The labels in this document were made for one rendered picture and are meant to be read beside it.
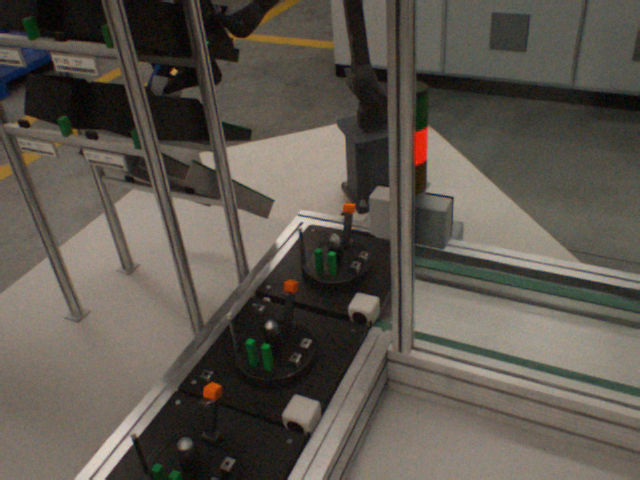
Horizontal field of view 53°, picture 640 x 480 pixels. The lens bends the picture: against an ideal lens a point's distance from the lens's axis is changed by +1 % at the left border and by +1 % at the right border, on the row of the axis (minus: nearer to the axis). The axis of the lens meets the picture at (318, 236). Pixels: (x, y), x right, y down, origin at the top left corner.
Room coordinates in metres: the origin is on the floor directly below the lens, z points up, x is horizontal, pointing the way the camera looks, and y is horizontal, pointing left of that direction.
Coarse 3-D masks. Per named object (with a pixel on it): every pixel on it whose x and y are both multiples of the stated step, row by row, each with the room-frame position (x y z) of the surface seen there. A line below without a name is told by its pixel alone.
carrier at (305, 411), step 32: (256, 320) 0.87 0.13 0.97; (320, 320) 0.85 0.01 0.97; (224, 352) 0.80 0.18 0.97; (256, 352) 0.74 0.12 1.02; (288, 352) 0.76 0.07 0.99; (320, 352) 0.77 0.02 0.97; (352, 352) 0.77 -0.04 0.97; (192, 384) 0.73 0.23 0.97; (224, 384) 0.72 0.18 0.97; (256, 384) 0.71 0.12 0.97; (288, 384) 0.71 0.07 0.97; (320, 384) 0.70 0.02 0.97; (256, 416) 0.66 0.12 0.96; (288, 416) 0.63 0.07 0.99; (320, 416) 0.65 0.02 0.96
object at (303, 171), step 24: (240, 144) 1.80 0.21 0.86; (264, 144) 1.78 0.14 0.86; (288, 144) 1.77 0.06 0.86; (312, 144) 1.75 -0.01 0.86; (336, 144) 1.74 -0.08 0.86; (240, 168) 1.65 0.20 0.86; (264, 168) 1.63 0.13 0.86; (288, 168) 1.62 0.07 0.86; (312, 168) 1.61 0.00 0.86; (336, 168) 1.59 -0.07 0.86; (264, 192) 1.50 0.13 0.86; (288, 192) 1.49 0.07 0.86; (312, 192) 1.48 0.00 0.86; (336, 192) 1.46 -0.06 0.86; (288, 216) 1.37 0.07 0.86; (336, 216) 1.35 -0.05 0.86; (360, 216) 1.34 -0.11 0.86
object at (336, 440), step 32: (256, 288) 0.97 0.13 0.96; (224, 320) 0.89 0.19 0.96; (192, 352) 0.81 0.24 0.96; (384, 352) 0.77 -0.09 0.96; (160, 384) 0.75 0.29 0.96; (352, 384) 0.71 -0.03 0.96; (384, 384) 0.76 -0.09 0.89; (128, 416) 0.69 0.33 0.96; (352, 416) 0.64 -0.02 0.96; (128, 448) 0.63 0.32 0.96; (320, 448) 0.60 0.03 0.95; (352, 448) 0.63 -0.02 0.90
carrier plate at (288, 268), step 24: (312, 240) 1.10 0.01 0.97; (360, 240) 1.08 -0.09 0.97; (384, 240) 1.08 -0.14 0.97; (288, 264) 1.03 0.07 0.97; (384, 264) 1.00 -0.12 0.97; (264, 288) 0.96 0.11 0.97; (312, 288) 0.94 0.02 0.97; (360, 288) 0.93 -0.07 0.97; (384, 288) 0.92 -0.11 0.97; (336, 312) 0.87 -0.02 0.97
